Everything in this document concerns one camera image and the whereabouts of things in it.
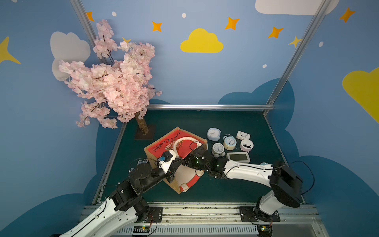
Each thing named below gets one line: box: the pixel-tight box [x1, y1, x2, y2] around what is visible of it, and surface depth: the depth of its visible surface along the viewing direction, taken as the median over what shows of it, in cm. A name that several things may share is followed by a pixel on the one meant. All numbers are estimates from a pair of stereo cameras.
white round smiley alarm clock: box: [239, 139, 255, 153], surface depth 101 cm
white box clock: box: [236, 130, 251, 140], surface depth 106 cm
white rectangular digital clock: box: [226, 151, 251, 164], surface depth 95 cm
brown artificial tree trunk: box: [134, 112, 150, 135], surface depth 103 cm
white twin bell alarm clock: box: [211, 142, 226, 158], surface depth 97 cm
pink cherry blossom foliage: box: [58, 18, 163, 129], surface depth 67 cm
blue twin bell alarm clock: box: [223, 133, 237, 151], surface depth 101 cm
